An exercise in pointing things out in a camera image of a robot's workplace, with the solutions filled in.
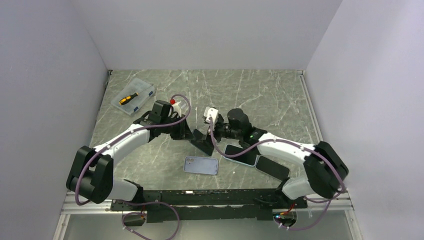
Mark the silver black phone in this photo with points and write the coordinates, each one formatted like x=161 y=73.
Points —
x=273 y=168

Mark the yellow black screwdriver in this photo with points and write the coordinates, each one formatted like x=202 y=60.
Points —
x=125 y=100

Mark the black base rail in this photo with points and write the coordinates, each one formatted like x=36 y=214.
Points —
x=169 y=213

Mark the clear plastic organizer box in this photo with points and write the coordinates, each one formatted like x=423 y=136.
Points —
x=143 y=88

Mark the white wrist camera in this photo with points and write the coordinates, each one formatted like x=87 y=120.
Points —
x=177 y=107
x=210 y=115

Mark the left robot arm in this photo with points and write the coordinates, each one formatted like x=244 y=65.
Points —
x=91 y=176

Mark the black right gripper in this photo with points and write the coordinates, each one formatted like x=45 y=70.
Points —
x=215 y=132

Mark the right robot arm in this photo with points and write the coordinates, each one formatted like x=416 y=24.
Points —
x=324 y=170

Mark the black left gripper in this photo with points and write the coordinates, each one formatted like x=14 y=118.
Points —
x=184 y=132

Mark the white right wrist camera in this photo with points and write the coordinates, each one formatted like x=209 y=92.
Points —
x=210 y=115

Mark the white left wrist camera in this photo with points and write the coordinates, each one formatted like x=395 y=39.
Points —
x=177 y=107

